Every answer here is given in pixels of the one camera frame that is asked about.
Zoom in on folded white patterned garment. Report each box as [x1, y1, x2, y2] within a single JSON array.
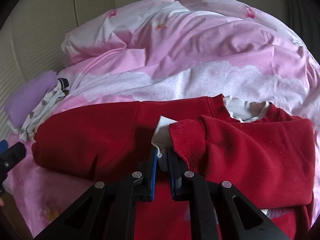
[[19, 78, 69, 141]]

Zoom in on pink floral duvet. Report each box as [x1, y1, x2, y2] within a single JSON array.
[[6, 0, 319, 239]]

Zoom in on red Mickey Mouse sweater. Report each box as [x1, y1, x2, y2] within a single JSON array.
[[32, 95, 315, 239]]

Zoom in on white louvered wardrobe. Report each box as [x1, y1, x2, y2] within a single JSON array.
[[0, 0, 116, 136]]

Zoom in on folded purple garment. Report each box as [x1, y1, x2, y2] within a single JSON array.
[[4, 70, 57, 128]]

